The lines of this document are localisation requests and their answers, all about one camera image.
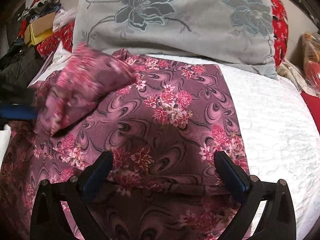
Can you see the purple pink floral shirt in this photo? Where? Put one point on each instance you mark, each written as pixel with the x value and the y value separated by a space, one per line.
pixel 162 130

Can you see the white paper sheet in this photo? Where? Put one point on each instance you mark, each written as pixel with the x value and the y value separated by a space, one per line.
pixel 56 61

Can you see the doll in plastic bag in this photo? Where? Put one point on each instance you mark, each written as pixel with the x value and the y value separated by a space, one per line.
pixel 310 47

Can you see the grey floral pillow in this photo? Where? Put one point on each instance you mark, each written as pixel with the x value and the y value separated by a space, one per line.
pixel 180 22

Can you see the yellow cardboard box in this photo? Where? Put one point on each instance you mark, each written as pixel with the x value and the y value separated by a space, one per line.
pixel 39 30

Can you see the white plastic bag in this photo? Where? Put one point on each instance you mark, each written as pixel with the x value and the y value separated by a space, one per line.
pixel 63 17

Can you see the red patterned blanket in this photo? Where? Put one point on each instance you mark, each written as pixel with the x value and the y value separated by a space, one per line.
pixel 278 22

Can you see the white quilted bedspread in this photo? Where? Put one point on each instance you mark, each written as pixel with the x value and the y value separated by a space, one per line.
pixel 280 136

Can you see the dark olive jacket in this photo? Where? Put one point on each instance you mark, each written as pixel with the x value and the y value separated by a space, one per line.
pixel 18 68

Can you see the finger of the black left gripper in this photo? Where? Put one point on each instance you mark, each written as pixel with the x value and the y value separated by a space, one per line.
pixel 18 112

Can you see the red cloth at bedside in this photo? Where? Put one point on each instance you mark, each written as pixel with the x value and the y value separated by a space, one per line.
pixel 313 104

